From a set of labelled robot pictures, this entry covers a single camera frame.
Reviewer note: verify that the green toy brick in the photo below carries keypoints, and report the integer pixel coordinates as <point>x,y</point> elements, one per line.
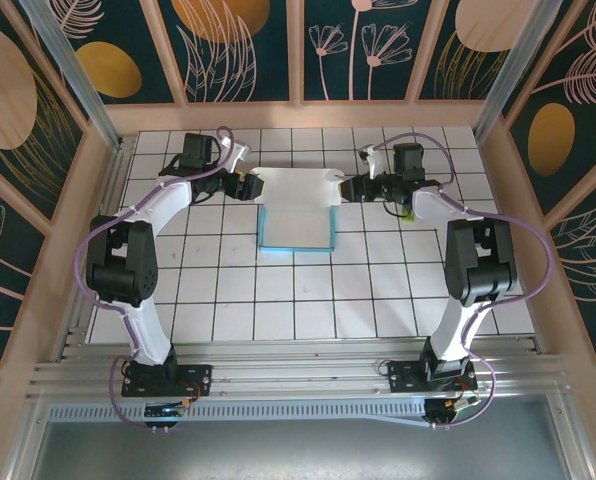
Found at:
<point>407,217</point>

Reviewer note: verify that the white blue paper box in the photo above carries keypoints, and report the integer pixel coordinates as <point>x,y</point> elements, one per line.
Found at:
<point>298,187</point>

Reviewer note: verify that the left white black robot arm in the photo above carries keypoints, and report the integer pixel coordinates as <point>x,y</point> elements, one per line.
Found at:
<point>148,335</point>

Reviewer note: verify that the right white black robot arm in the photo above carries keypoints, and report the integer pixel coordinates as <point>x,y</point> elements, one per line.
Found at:
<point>453,325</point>

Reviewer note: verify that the black controller board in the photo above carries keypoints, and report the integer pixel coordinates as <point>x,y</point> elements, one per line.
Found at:
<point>440,412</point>
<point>165,411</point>

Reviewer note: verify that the grey metal sheet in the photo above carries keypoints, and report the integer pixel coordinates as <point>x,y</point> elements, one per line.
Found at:
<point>298,450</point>

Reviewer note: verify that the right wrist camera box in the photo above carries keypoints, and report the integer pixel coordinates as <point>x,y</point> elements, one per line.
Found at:
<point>373,162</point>

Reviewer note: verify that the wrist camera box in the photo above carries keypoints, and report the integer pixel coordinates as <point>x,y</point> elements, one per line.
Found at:
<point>238,155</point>
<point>373,162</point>

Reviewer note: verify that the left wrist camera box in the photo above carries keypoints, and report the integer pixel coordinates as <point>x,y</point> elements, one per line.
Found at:
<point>238,155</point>

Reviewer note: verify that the aluminium side rail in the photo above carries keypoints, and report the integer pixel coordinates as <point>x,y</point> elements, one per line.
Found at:
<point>119,172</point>

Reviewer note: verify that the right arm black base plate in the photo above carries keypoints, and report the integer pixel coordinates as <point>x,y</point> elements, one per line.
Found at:
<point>403,375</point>

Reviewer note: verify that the aluminium frame post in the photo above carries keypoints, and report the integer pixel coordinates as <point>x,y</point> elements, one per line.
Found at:
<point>70,65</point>
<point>515,65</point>

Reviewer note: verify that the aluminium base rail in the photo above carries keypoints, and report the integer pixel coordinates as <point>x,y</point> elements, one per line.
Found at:
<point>303,372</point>

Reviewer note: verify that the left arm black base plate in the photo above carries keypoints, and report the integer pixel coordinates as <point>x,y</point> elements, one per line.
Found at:
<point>198,380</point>

